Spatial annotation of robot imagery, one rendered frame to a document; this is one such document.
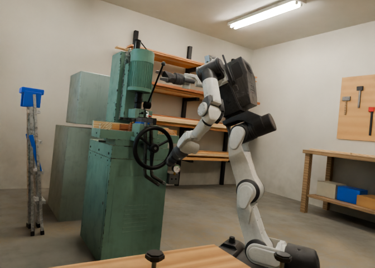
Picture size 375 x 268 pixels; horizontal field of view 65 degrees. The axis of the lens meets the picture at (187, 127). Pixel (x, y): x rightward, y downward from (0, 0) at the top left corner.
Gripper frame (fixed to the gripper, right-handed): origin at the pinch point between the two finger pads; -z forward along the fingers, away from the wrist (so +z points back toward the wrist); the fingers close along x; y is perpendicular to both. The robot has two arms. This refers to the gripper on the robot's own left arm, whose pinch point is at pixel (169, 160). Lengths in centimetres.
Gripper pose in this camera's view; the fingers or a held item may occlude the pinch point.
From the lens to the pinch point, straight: 192.8
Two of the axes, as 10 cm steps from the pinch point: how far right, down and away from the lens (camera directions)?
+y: -7.7, -6.2, -1.4
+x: 3.8, -6.3, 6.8
